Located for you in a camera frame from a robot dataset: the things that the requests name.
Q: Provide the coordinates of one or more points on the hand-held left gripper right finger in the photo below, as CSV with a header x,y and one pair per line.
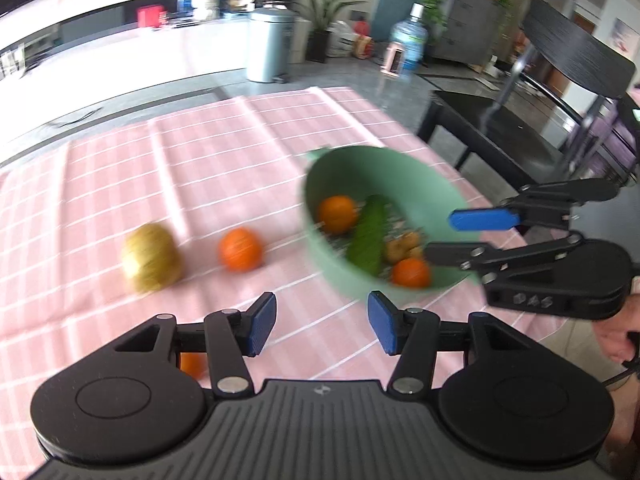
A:
x,y
385,322

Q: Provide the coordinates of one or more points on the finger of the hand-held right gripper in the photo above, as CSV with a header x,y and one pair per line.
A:
x,y
482,220
505,255

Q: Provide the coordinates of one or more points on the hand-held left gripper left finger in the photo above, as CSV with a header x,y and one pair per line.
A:
x,y
261,322

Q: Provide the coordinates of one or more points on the small orange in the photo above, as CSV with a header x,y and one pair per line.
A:
x,y
411,273
337,215
241,250

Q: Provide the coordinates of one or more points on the brown ginger root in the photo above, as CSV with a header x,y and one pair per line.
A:
x,y
396,251

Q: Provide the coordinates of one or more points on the green cucumber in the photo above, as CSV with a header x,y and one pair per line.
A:
x,y
367,237

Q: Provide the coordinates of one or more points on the green plastic colander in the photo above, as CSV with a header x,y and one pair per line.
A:
x,y
400,175

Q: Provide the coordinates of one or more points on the person's right forearm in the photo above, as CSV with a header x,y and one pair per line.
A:
x,y
629,415

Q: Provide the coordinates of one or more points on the person's right hand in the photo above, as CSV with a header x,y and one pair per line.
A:
x,y
616,335

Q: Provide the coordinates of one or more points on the large orange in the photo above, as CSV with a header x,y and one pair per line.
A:
x,y
192,365

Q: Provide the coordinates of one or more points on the yellow-green pear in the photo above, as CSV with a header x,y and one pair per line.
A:
x,y
150,259

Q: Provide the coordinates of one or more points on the pink checked tablecloth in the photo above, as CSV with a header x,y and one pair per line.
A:
x,y
225,160

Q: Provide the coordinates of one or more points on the small pink heater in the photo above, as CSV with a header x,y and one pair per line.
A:
x,y
393,60

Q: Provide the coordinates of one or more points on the black dining chair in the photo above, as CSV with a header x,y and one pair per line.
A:
x,y
565,45

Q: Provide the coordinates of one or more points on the large water bottle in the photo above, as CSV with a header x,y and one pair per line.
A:
x,y
409,40

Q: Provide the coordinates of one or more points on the grey drawer cabinet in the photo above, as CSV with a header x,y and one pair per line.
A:
x,y
467,25

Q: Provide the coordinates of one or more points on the red plastic bag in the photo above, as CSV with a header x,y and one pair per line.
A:
x,y
361,35

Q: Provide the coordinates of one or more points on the white plastic bag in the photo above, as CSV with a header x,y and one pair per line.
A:
x,y
341,37

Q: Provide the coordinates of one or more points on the tall potted plant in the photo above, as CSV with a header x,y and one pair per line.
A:
x,y
319,45

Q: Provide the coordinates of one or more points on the grey pedal trash can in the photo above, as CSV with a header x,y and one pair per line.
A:
x,y
267,45

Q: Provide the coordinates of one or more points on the white marble tv cabinet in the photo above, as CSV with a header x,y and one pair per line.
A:
x,y
150,55

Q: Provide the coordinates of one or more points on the red box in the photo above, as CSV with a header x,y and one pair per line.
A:
x,y
150,16

